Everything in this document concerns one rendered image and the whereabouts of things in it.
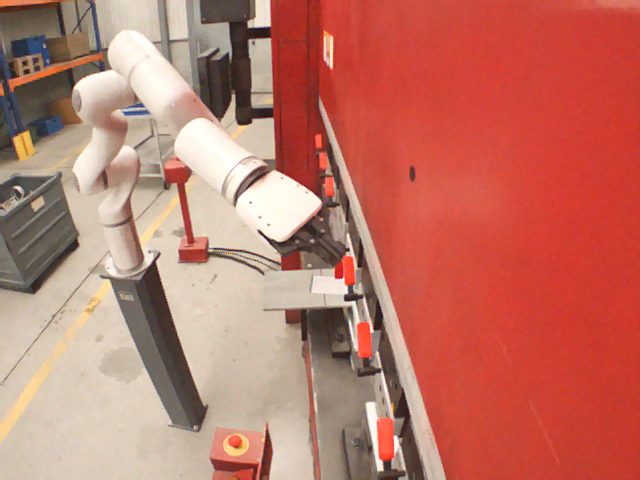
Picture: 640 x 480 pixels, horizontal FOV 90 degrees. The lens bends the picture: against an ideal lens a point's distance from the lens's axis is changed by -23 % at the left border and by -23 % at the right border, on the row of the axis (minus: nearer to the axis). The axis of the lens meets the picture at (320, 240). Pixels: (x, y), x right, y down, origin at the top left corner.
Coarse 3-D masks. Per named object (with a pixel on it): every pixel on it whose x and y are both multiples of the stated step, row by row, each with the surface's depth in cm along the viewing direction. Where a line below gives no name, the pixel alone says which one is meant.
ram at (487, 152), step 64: (320, 0) 146; (384, 0) 52; (448, 0) 31; (512, 0) 21; (576, 0) 16; (320, 64) 161; (384, 64) 56; (448, 64) 33; (512, 64) 23; (576, 64) 17; (384, 128) 59; (448, 128) 35; (512, 128) 24; (576, 128) 17; (384, 192) 63; (448, 192) 36; (512, 192) 25; (576, 192) 18; (384, 256) 65; (448, 256) 37; (512, 256) 25; (576, 256) 18; (448, 320) 37; (512, 320) 25; (576, 320) 18; (448, 384) 37; (512, 384) 25; (576, 384) 18; (448, 448) 36; (512, 448) 24; (576, 448) 17
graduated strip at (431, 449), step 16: (336, 144) 121; (352, 192) 95; (368, 240) 78; (384, 288) 65; (400, 336) 55; (400, 352) 55; (416, 384) 48; (416, 400) 47; (432, 448) 41; (432, 464) 40
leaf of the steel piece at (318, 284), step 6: (312, 276) 130; (318, 276) 131; (324, 276) 131; (312, 282) 128; (318, 282) 128; (324, 282) 128; (330, 282) 128; (336, 282) 128; (312, 288) 126; (318, 288) 126; (324, 288) 126; (330, 288) 126; (336, 288) 125; (336, 294) 123
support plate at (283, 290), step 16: (272, 272) 132; (288, 272) 133; (304, 272) 133; (272, 288) 126; (288, 288) 126; (304, 288) 126; (272, 304) 119; (288, 304) 120; (304, 304) 120; (320, 304) 120; (336, 304) 120
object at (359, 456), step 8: (344, 432) 93; (352, 432) 93; (360, 432) 93; (344, 440) 91; (352, 448) 89; (360, 448) 89; (352, 456) 87; (360, 456) 87; (368, 456) 87; (352, 464) 85; (360, 464) 85; (368, 464) 85; (352, 472) 83; (360, 472) 83; (368, 472) 83
